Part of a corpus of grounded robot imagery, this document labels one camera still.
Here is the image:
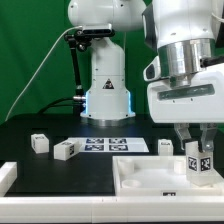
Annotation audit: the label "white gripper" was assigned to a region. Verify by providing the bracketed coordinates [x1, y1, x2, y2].
[147, 72, 224, 152]

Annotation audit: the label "white square tabletop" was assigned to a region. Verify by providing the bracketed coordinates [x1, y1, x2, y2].
[112, 156, 224, 197]

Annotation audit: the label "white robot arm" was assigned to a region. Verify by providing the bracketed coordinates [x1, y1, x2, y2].
[68, 0, 224, 151]

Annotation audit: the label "april tag sheet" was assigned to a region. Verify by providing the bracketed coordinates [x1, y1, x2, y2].
[70, 137, 148, 153]

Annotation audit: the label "white obstacle wall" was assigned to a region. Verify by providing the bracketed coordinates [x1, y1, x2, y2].
[0, 162, 224, 224]

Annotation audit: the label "black base cables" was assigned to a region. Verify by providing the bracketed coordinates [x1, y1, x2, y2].
[38, 97, 83, 115]

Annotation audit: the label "grey camera on mount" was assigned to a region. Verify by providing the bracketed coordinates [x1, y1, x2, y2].
[82, 24, 112, 36]

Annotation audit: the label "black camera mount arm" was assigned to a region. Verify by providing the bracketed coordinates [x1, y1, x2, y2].
[64, 30, 115, 102]

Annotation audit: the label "white camera cable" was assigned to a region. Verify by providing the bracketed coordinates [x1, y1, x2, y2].
[4, 25, 84, 122]

